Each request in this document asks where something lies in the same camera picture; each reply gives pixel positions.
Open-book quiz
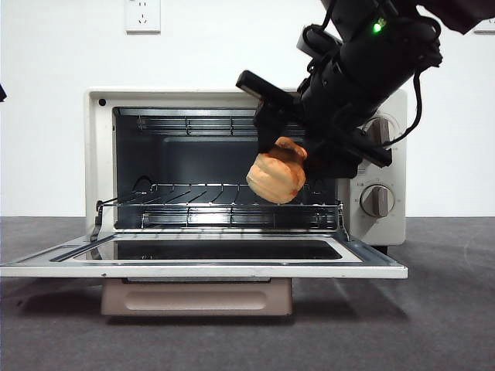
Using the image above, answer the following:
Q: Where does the metal wire oven rack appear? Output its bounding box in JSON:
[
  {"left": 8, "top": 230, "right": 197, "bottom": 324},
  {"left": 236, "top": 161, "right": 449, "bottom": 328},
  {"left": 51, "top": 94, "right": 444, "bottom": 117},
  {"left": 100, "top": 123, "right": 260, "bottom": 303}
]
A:
[{"left": 95, "top": 183, "right": 351, "bottom": 243}]

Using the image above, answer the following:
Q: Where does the white glass oven door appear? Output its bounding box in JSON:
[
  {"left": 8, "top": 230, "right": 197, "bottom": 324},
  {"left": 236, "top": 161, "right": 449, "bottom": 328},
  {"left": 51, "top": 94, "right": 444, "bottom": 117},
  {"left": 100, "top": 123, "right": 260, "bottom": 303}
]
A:
[{"left": 0, "top": 233, "right": 409, "bottom": 317}]

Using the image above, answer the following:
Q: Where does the beige oven knob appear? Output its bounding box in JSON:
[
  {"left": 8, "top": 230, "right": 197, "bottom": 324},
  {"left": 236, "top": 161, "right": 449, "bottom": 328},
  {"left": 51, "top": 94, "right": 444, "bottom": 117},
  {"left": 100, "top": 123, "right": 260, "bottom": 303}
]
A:
[
  {"left": 359, "top": 184, "right": 396, "bottom": 217},
  {"left": 364, "top": 117, "right": 396, "bottom": 147}
]

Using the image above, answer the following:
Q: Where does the white Toshiba toaster oven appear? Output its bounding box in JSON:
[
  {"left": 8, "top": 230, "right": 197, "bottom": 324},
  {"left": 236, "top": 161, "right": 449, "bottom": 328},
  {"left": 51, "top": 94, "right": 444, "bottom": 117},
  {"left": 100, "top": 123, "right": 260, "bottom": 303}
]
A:
[{"left": 84, "top": 87, "right": 408, "bottom": 256}]

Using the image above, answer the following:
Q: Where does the orange bread roll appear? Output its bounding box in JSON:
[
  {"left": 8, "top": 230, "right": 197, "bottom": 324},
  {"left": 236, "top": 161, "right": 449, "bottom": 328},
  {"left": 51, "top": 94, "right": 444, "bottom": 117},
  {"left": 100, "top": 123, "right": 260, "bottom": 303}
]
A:
[{"left": 246, "top": 137, "right": 309, "bottom": 205}]

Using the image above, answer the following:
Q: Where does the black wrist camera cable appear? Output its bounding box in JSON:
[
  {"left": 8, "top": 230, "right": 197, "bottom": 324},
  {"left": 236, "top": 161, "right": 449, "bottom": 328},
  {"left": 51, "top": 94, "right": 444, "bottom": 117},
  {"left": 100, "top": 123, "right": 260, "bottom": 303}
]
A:
[{"left": 381, "top": 65, "right": 423, "bottom": 148}]

